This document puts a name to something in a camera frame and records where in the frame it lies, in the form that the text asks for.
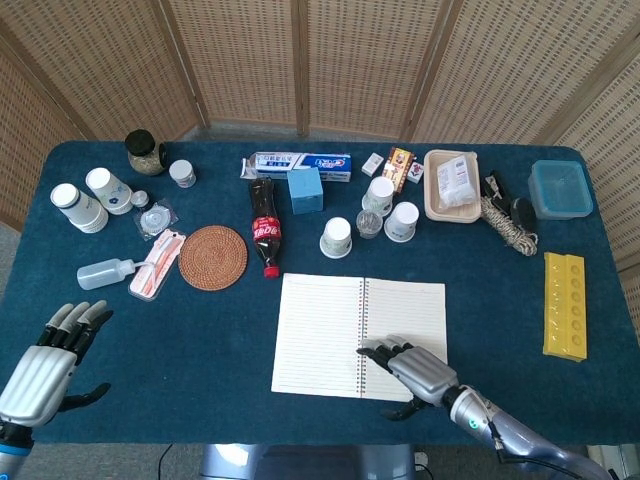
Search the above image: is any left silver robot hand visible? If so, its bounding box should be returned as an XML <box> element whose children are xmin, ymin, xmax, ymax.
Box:
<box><xmin>0</xmin><ymin>299</ymin><xmax>115</xmax><ymax>429</ymax></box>

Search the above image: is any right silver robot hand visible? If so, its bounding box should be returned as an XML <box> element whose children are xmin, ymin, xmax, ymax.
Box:
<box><xmin>355</xmin><ymin>334</ymin><xmax>460</xmax><ymax>422</ymax></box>

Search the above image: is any spiral notebook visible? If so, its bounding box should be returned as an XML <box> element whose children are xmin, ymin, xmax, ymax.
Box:
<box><xmin>271</xmin><ymin>272</ymin><xmax>449</xmax><ymax>403</ymax></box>

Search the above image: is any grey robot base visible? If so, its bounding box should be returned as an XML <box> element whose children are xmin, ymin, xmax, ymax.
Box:
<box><xmin>199</xmin><ymin>442</ymin><xmax>416</xmax><ymax>480</ymax></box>

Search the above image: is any translucent squeeze bottle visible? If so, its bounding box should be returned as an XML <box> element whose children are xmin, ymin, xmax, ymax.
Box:
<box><xmin>76</xmin><ymin>257</ymin><xmax>151</xmax><ymax>292</ymax></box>

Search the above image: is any white paper cup blue print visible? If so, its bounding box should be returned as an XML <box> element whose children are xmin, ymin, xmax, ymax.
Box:
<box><xmin>383</xmin><ymin>201</ymin><xmax>420</xmax><ymax>244</ymax></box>

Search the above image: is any yellow tray with round holes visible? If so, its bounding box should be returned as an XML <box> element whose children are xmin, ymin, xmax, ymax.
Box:
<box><xmin>542</xmin><ymin>251</ymin><xmax>589</xmax><ymax>363</ymax></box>

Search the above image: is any clear glass cup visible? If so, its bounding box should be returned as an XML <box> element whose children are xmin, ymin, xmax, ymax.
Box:
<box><xmin>355</xmin><ymin>209</ymin><xmax>384</xmax><ymax>240</ymax></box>

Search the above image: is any white paper cup green print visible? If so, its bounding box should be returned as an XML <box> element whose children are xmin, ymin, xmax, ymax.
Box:
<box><xmin>319</xmin><ymin>216</ymin><xmax>354</xmax><ymax>260</ymax></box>
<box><xmin>361</xmin><ymin>176</ymin><xmax>396</xmax><ymax>217</ymax></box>

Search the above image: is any pink toothbrush package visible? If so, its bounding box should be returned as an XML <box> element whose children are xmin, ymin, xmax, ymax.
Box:
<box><xmin>128</xmin><ymin>228</ymin><xmax>187</xmax><ymax>302</ymax></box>

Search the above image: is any beige rectangular tray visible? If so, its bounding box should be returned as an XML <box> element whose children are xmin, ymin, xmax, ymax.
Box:
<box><xmin>423</xmin><ymin>149</ymin><xmax>484</xmax><ymax>223</ymax></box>

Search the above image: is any stack of white paper cups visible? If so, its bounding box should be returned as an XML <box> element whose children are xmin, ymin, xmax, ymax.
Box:
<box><xmin>49</xmin><ymin>182</ymin><xmax>110</xmax><ymax>235</ymax></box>

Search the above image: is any black oval brush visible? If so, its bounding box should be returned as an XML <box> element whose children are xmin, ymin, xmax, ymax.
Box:
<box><xmin>510</xmin><ymin>196</ymin><xmax>539</xmax><ymax>235</ymax></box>

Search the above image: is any white plastic packet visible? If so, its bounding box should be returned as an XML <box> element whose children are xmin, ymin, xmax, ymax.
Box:
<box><xmin>436</xmin><ymin>153</ymin><xmax>477</xmax><ymax>207</ymax></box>

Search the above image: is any round white item in bag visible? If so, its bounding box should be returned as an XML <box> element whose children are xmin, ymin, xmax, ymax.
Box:
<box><xmin>132</xmin><ymin>198</ymin><xmax>180</xmax><ymax>242</ymax></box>

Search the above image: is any black clip tool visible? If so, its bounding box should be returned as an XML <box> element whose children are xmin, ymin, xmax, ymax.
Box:
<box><xmin>480</xmin><ymin>170</ymin><xmax>514</xmax><ymax>214</ymax></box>

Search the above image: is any paper cup with blue flower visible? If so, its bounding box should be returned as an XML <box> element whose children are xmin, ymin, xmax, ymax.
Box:
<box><xmin>84</xmin><ymin>167</ymin><xmax>135</xmax><ymax>216</ymax></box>

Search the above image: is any red yellow card box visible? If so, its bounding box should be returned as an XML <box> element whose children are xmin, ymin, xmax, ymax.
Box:
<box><xmin>381</xmin><ymin>146</ymin><xmax>417</xmax><ymax>195</ymax></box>

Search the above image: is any round woven rattan coaster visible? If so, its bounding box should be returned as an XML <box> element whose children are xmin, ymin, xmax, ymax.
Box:
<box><xmin>177</xmin><ymin>225</ymin><xmax>249</xmax><ymax>291</ymax></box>

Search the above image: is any small white carton box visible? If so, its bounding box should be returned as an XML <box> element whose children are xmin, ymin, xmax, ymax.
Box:
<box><xmin>360</xmin><ymin>153</ymin><xmax>385</xmax><ymax>178</ymax></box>

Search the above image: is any grey floor box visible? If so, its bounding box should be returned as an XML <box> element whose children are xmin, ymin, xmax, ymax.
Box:
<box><xmin>582</xmin><ymin>443</ymin><xmax>640</xmax><ymax>480</ymax></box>

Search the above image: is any blue cube box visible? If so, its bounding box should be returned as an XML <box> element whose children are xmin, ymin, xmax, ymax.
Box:
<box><xmin>286</xmin><ymin>166</ymin><xmax>325</xmax><ymax>216</ymax></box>

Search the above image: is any cola bottle with red cap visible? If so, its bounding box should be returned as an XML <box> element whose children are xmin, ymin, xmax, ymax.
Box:
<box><xmin>248</xmin><ymin>176</ymin><xmax>284</xmax><ymax>279</ymax></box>

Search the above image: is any blue lidded plastic container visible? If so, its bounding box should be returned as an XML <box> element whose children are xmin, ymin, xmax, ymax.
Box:
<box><xmin>528</xmin><ymin>159</ymin><xmax>595</xmax><ymax>221</ymax></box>

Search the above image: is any blue white toothpaste box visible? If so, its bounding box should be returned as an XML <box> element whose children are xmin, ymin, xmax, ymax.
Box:
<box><xmin>241</xmin><ymin>151</ymin><xmax>353</xmax><ymax>182</ymax></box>

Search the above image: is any glass jar with black lid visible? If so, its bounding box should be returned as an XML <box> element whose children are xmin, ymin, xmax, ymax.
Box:
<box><xmin>124</xmin><ymin>129</ymin><xmax>169</xmax><ymax>177</ymax></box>

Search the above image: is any small white plastic jar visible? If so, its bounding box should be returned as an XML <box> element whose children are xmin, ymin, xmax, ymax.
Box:
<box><xmin>168</xmin><ymin>159</ymin><xmax>197</xmax><ymax>189</ymax></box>

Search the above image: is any bundle of twisted rope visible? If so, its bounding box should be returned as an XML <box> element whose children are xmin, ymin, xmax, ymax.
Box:
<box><xmin>479</xmin><ymin>195</ymin><xmax>540</xmax><ymax>257</ymax></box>

